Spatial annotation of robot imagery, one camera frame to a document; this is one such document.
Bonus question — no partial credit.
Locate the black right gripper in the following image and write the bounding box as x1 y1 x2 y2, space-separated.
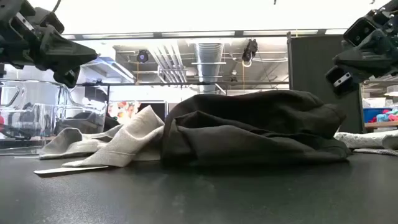
325 0 398 96

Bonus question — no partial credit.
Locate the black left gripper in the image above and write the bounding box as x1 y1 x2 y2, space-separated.
0 0 99 89

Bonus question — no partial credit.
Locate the white waffle-weave towel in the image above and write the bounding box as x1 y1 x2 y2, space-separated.
334 129 398 156

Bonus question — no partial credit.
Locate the black towel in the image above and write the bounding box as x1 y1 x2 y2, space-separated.
160 89 352 166

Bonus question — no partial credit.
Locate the clear plastic basket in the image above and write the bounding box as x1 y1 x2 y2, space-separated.
0 79 108 156

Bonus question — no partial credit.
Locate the blue storage bin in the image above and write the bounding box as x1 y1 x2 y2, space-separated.
363 107 393 124

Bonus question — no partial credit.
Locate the dark partition panel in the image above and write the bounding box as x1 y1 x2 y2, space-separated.
287 32 364 134

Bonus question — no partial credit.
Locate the pile of colourful cloths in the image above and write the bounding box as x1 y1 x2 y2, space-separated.
369 108 398 123

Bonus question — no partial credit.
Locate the wooden shelf board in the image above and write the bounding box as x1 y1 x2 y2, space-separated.
364 120 398 130

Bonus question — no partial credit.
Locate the round black ceiling fixture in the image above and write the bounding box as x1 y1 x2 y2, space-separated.
136 49 150 64

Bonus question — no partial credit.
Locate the beige grey towel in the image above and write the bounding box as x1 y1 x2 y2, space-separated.
39 105 165 169

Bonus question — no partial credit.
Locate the white flat strip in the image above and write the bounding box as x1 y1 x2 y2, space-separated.
33 166 109 175

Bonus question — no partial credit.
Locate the black hanging device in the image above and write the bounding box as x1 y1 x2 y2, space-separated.
241 39 259 68

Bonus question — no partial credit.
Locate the colourful wall picture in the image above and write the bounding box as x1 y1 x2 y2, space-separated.
108 101 141 126

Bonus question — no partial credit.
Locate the horizontal metal frame bar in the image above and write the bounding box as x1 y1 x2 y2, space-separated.
76 80 290 88

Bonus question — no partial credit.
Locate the silver ventilation duct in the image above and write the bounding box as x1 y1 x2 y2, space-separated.
192 42 226 93

